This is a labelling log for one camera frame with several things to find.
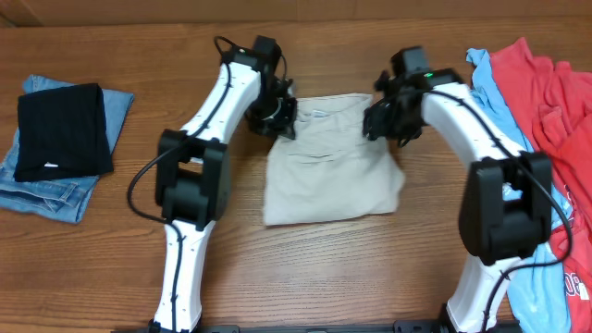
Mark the beige khaki shorts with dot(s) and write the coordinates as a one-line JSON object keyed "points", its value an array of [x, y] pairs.
{"points": [[330, 171]]}

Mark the red shirt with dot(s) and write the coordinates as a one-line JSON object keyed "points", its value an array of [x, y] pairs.
{"points": [[551, 104]]}

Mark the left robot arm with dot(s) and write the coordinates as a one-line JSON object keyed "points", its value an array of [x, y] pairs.
{"points": [[192, 184]]}

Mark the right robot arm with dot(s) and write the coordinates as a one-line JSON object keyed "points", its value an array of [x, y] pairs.
{"points": [[506, 210]]}

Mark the folded black garment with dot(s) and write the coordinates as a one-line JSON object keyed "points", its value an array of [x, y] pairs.
{"points": [[62, 134]]}

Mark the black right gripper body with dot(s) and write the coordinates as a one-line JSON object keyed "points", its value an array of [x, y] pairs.
{"points": [[397, 124]]}

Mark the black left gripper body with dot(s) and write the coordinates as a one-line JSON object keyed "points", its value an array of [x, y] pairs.
{"points": [[269, 113]]}

